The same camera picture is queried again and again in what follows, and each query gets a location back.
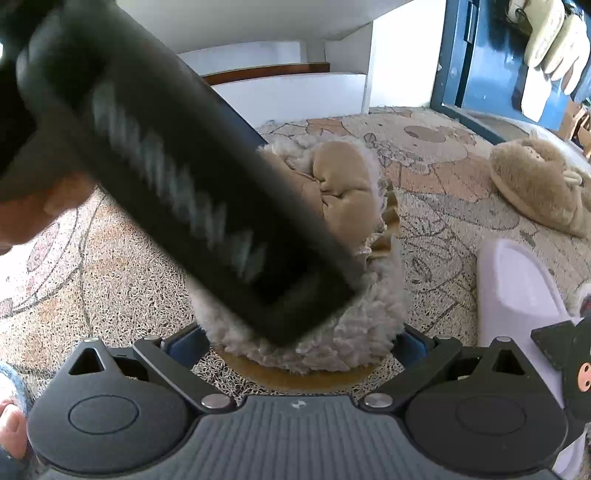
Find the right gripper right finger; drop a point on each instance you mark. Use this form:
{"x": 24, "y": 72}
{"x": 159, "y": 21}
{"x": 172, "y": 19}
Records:
{"x": 472, "y": 410}

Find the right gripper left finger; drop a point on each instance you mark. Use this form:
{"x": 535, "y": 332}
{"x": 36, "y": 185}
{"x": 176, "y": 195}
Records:
{"x": 118, "y": 410}

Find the purple Kuromi slipper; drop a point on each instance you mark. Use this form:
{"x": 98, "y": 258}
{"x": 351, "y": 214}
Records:
{"x": 518, "y": 298}

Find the beige bow sherpa slipper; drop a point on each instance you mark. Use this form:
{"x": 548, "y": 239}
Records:
{"x": 340, "y": 181}

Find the person left hand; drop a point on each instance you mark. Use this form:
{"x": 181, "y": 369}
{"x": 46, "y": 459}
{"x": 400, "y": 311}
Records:
{"x": 23, "y": 218}

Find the cartoon patterned door mat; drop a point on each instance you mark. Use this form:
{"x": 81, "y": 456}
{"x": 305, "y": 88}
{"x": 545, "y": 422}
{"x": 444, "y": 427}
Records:
{"x": 92, "y": 273}

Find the striped knit slipper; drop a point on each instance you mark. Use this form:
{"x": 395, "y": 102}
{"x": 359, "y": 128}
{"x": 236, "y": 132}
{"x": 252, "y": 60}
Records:
{"x": 579, "y": 302}

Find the brown fluffy animal slipper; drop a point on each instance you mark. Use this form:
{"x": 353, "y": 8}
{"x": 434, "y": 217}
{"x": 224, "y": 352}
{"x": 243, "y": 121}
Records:
{"x": 536, "y": 178}

